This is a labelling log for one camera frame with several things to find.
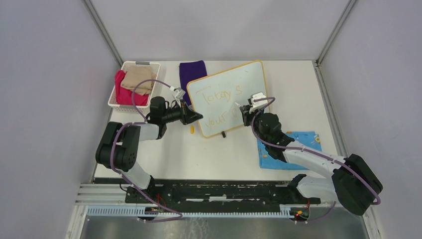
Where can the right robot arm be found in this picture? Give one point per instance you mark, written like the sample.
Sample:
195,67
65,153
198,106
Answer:
347,180

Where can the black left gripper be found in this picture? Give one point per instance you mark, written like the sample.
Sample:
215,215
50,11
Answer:
187,115

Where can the beige cloth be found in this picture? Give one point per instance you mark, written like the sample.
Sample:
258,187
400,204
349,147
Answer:
137,74

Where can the blue patterned cloth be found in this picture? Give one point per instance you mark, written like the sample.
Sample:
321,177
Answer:
307,138

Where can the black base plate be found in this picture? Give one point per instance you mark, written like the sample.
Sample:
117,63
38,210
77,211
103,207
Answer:
219,196

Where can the yellow framed whiteboard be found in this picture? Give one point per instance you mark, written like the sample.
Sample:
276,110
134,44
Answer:
213,96

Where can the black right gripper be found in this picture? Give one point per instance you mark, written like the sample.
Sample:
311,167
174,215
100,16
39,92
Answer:
245,109

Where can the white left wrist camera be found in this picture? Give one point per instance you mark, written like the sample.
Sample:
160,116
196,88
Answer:
177,94

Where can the pink cloth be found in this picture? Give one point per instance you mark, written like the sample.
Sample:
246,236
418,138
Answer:
123,96

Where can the white cable duct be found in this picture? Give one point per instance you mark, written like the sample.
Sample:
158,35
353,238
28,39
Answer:
152,212

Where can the aluminium rail frame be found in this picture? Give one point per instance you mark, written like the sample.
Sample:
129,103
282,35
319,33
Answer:
302,95

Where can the purple folded cloth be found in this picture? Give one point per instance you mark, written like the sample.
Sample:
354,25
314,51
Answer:
189,71

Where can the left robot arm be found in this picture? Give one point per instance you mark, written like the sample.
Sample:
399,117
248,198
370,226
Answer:
118,146

